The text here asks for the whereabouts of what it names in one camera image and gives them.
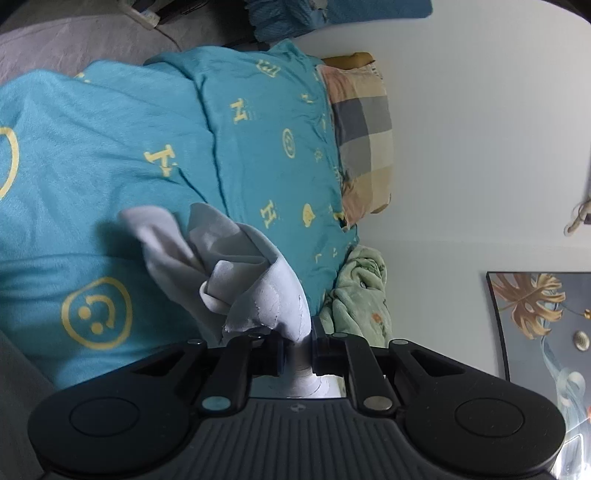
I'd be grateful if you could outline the white garment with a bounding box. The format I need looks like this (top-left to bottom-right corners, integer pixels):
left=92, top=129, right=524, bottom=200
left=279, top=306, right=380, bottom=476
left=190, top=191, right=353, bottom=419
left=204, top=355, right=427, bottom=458
left=119, top=203, right=343, bottom=400

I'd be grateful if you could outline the grey bed sheet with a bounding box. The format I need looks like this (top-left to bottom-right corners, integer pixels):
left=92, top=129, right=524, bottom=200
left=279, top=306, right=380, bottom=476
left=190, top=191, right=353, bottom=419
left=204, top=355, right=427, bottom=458
left=0, top=14, right=184, bottom=88

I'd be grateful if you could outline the teal printed blanket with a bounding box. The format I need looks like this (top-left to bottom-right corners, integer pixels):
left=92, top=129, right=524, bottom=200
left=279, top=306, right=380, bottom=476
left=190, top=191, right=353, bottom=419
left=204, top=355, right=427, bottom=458
left=0, top=39, right=361, bottom=391

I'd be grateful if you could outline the gold leaf wall picture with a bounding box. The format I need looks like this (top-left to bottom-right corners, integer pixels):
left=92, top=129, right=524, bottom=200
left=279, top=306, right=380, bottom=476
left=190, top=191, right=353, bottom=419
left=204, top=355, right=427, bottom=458
left=486, top=271, right=591, bottom=468

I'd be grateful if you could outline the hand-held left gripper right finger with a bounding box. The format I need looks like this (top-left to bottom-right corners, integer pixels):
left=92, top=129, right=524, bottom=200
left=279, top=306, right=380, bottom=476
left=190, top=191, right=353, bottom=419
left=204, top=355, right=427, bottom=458
left=311, top=318, right=468, bottom=419

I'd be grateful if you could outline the plaid pillow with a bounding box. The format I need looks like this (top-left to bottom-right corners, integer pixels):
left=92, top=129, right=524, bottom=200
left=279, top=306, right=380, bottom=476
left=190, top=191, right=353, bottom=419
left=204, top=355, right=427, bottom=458
left=316, top=64, right=396, bottom=228

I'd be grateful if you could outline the wall hook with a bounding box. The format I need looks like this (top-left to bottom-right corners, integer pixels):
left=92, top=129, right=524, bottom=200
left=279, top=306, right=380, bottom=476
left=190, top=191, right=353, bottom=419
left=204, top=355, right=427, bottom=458
left=564, top=196, right=591, bottom=238

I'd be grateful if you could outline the green fleece blanket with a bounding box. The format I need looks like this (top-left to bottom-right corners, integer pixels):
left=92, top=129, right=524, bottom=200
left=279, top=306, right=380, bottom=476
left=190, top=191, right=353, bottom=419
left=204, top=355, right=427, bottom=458
left=318, top=244, right=394, bottom=350

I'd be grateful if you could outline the blue sofa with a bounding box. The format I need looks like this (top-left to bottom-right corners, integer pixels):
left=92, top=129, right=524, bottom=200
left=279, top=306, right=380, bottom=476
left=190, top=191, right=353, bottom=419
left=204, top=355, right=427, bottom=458
left=245, top=0, right=433, bottom=43

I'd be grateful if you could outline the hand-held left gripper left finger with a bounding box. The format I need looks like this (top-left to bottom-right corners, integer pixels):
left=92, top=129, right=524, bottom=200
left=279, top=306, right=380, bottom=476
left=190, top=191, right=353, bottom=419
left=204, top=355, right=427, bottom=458
left=133, top=332, right=285, bottom=419

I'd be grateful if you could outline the white power strip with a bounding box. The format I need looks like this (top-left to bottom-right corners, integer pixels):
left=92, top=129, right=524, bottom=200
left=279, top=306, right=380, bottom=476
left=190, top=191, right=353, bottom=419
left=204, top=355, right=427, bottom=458
left=130, top=6, right=161, bottom=27

